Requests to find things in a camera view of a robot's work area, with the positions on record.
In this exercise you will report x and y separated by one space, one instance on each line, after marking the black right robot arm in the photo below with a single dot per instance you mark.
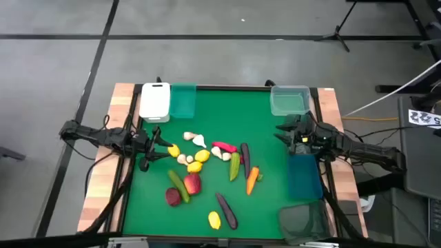
361 149

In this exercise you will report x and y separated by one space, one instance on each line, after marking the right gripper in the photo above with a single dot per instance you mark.
300 132

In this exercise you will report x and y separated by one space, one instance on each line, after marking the beige garlic bulb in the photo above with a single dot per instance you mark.
182 159
189 135
226 156
216 151

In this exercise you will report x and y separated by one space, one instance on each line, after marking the grey chair leg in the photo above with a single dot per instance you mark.
12 154

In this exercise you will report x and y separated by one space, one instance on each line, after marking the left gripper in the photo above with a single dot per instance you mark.
146 146

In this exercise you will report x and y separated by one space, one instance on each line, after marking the black floor stand base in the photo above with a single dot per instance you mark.
389 89

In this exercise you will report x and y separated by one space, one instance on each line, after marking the white plastic bin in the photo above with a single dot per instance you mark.
155 103

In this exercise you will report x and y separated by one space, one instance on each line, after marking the dark green cucumber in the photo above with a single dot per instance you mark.
179 186

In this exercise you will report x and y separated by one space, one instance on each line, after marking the white garlic bulb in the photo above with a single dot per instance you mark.
199 140

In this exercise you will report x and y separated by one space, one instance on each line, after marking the green table mat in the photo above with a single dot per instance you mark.
220 113

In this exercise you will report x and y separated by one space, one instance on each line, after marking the dark red beet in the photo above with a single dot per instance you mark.
173 196

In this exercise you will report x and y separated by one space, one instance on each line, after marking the small garlic bulb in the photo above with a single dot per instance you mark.
189 158

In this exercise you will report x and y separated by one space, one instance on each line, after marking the long red pepper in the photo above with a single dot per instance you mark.
224 146

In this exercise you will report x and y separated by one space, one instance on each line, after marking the white printed tag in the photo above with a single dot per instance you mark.
422 118

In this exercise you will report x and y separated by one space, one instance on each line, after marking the clear plastic bin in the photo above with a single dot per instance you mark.
291 101

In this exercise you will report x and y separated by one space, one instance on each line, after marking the black clamp knob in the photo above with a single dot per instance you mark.
158 79
269 82

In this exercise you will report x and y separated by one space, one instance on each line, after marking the blue plastic bin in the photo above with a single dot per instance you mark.
305 177

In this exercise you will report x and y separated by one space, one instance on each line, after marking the red and yellow apple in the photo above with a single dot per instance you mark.
193 183

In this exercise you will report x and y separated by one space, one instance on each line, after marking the light green cucumber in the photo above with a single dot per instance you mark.
234 166

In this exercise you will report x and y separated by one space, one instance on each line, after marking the white crumpled bag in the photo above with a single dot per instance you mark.
368 203

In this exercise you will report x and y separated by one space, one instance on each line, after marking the dark grey desk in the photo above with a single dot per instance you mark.
423 162

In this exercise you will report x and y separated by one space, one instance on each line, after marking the teal plastic bin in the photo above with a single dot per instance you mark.
182 101

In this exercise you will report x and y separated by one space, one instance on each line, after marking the small red pepper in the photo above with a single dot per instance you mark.
242 159

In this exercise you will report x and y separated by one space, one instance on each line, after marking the smoky dark plastic bin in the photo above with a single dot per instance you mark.
303 220

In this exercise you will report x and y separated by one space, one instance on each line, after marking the black tripod stand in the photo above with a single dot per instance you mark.
336 33

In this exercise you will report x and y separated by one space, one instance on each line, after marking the orange carrot with green top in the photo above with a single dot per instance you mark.
252 180

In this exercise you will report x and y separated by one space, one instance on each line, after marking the black frame bar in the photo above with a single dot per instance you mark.
51 240

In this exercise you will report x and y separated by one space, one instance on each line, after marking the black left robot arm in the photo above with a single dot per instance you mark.
103 136

